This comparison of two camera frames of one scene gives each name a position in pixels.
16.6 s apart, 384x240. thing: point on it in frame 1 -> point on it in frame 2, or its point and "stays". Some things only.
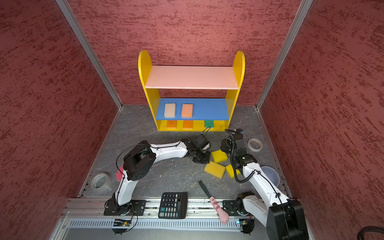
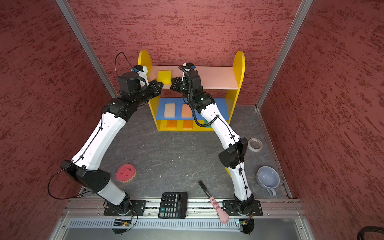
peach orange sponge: (187, 111) stays
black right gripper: (224, 144) -> (177, 85)
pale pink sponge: (169, 110) stays
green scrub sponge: (209, 123) stays
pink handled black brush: (222, 214) stays
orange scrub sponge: (187, 124) stays
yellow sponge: (219, 156) -> (164, 76)
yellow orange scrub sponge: (171, 124) stays
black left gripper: (206, 160) -> (153, 84)
